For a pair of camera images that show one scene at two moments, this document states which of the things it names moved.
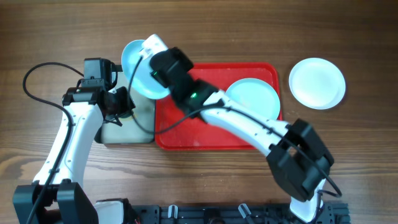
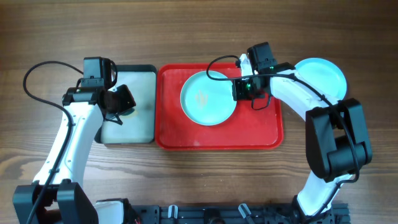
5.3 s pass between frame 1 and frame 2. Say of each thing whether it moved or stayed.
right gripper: moved
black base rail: stayed
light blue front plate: moved
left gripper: stayed
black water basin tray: stayed
